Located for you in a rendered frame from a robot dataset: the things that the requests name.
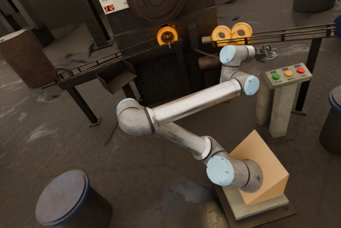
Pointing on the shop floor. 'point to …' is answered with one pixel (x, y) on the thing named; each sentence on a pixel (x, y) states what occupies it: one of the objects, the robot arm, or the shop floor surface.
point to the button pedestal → (283, 101)
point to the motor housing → (204, 61)
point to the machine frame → (209, 6)
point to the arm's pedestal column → (253, 222)
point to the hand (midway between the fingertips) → (273, 55)
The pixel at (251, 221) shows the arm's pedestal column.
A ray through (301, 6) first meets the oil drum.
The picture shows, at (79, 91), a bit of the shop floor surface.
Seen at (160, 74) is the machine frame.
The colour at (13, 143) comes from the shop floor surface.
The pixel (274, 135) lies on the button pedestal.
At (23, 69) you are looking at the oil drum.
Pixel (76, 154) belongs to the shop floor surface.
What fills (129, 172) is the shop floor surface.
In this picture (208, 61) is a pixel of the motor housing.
